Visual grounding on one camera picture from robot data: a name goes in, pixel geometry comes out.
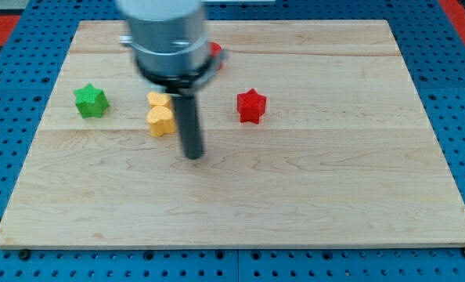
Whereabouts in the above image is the red block behind arm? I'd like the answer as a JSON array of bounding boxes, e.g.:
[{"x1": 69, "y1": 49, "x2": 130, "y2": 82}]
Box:
[{"x1": 209, "y1": 42, "x2": 222, "y2": 71}]

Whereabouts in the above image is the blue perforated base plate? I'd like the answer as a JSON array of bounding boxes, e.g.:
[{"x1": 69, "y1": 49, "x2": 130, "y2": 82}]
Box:
[{"x1": 0, "y1": 0, "x2": 465, "y2": 281}]

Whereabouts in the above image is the green star block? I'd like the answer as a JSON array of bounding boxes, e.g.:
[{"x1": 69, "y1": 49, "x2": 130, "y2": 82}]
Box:
[{"x1": 73, "y1": 84, "x2": 110, "y2": 118}]

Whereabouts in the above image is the red star block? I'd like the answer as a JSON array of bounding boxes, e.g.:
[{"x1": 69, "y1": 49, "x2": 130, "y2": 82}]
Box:
[{"x1": 236, "y1": 89, "x2": 267, "y2": 125}]

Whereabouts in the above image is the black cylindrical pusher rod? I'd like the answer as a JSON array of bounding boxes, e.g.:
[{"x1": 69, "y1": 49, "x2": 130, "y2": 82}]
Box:
[{"x1": 171, "y1": 94, "x2": 204, "y2": 160}]

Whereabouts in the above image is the yellow block behind heart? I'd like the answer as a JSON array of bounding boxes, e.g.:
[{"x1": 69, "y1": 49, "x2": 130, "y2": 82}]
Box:
[{"x1": 147, "y1": 91, "x2": 172, "y2": 110}]

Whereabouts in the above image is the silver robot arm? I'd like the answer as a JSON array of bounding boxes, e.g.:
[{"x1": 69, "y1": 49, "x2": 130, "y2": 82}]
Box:
[{"x1": 116, "y1": 0, "x2": 224, "y2": 160}]

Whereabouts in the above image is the wooden board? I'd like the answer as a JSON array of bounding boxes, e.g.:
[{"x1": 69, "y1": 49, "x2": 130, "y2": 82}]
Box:
[{"x1": 0, "y1": 20, "x2": 465, "y2": 250}]

